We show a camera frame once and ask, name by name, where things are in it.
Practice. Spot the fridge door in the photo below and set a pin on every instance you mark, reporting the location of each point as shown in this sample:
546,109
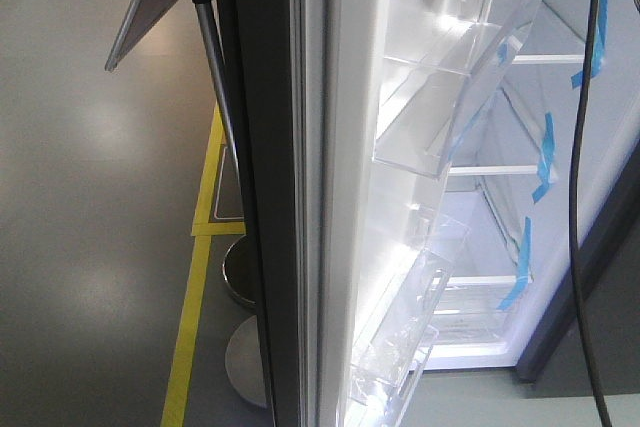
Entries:
329,225

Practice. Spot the grey white fridge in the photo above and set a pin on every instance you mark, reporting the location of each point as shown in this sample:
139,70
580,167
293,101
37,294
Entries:
532,119

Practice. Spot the grey sign board on pole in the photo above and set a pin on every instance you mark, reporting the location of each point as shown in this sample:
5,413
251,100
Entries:
142,15

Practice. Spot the clear lower door bin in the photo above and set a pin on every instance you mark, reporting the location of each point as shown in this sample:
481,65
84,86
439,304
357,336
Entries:
392,350

